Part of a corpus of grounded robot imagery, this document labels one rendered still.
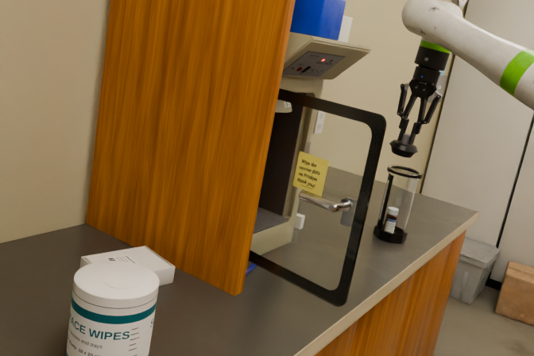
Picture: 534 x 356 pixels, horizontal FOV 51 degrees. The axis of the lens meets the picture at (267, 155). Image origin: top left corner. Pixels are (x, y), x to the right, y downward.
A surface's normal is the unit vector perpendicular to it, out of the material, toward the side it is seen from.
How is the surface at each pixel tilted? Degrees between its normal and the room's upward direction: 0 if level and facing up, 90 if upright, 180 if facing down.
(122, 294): 0
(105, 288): 0
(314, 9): 90
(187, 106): 90
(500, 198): 90
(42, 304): 0
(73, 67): 90
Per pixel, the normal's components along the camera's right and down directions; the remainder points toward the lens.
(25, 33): 0.82, 0.26
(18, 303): 0.18, -0.96
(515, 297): -0.50, 0.13
